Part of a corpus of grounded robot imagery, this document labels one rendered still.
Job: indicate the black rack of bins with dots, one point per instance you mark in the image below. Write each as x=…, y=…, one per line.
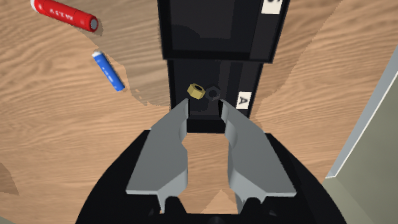
x=209, y=41

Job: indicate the yellow hex nut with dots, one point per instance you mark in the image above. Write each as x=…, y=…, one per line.
x=196, y=91

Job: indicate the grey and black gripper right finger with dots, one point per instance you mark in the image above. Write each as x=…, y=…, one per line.
x=260, y=166

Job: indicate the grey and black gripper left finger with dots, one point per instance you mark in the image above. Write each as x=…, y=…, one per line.
x=153, y=167

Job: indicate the blue battery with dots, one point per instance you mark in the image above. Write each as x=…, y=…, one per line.
x=108, y=70

